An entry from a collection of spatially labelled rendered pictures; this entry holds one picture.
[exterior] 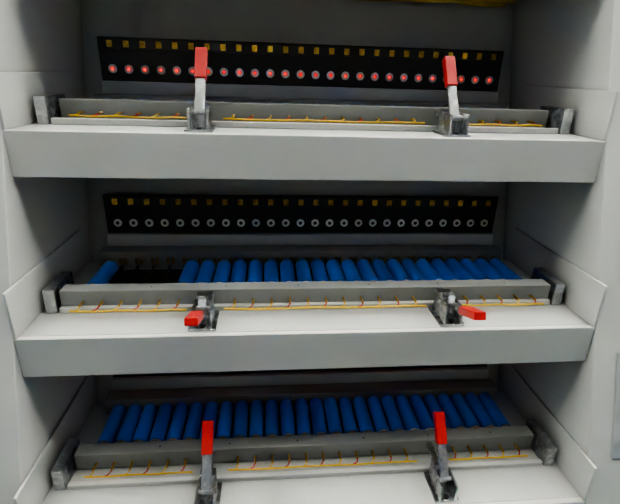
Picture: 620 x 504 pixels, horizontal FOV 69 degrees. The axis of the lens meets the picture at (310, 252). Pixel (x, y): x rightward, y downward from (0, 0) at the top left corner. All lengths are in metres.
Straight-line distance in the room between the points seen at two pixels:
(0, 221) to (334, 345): 0.35
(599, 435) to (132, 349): 0.52
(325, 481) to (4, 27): 0.58
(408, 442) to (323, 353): 0.19
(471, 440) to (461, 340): 0.17
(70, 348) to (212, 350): 0.14
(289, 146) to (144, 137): 0.14
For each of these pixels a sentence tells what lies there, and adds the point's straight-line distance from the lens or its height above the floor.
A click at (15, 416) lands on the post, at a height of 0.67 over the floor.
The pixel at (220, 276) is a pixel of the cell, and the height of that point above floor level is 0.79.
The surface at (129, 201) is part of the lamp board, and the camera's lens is 0.64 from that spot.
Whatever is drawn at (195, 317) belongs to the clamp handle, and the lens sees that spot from 0.41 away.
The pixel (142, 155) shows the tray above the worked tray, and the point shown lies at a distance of 0.48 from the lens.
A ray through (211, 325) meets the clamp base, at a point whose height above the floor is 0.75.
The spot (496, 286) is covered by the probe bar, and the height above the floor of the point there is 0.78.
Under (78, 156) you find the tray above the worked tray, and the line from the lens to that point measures 0.50.
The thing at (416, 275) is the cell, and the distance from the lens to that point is 0.57.
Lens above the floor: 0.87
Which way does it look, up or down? 5 degrees down
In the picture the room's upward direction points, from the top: straight up
